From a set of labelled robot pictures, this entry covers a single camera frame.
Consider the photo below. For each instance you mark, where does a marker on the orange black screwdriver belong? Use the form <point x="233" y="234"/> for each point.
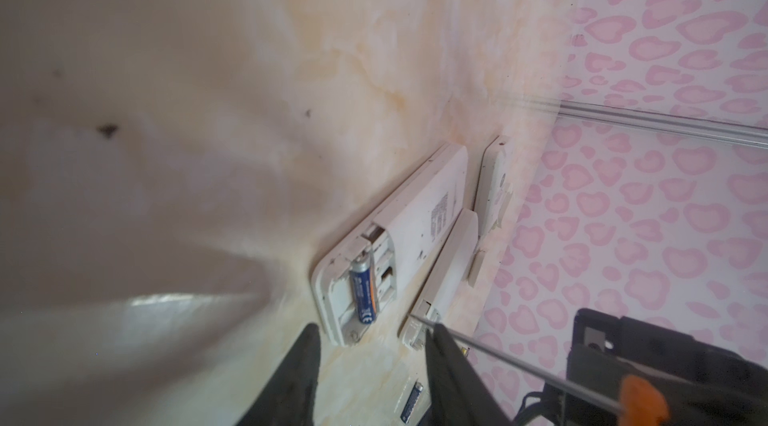
<point x="639" y="402"/>

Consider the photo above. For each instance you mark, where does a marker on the blue aaa battery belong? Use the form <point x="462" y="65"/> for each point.
<point x="411" y="402"/>
<point x="364" y="288"/>

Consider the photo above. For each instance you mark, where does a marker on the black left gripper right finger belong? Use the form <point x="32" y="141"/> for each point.
<point x="458" y="396"/>

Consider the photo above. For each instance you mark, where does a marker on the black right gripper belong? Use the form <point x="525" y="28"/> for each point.
<point x="702" y="384"/>

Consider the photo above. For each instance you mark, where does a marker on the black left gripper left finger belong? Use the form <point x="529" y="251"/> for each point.
<point x="288" y="398"/>

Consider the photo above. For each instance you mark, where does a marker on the white remote control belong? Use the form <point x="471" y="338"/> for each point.
<point x="493" y="188"/>
<point x="442" y="283"/>
<point x="401" y="233"/>

